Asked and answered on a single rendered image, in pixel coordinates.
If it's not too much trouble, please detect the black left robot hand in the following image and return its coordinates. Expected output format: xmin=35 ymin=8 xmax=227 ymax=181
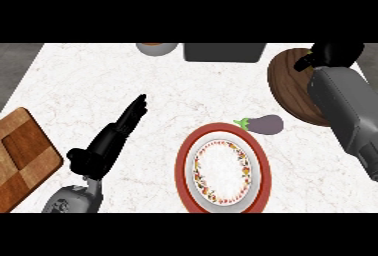
xmin=64 ymin=93 xmax=149 ymax=181

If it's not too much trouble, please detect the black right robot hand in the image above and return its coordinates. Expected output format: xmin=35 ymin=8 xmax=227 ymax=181
xmin=292 ymin=42 xmax=366 ymax=72

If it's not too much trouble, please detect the dark round wooden bowl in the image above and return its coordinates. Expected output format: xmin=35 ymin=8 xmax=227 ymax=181
xmin=265 ymin=47 xmax=332 ymax=128

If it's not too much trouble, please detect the red rimmed patterned plate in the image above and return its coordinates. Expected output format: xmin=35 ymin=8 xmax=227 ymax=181
xmin=174 ymin=122 xmax=273 ymax=214

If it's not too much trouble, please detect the grey round bowl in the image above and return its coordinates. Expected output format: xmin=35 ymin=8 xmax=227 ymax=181
xmin=134 ymin=42 xmax=178 ymax=57

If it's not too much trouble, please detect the checkered wooden cutting board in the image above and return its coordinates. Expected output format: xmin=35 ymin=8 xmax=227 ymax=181
xmin=0 ymin=106 xmax=64 ymax=214

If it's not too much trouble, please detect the dark grey rectangular appliance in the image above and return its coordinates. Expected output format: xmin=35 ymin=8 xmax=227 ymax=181
xmin=182 ymin=42 xmax=267 ymax=63

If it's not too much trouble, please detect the purple eggplant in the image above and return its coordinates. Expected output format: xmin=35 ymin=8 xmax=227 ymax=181
xmin=231 ymin=114 xmax=284 ymax=136

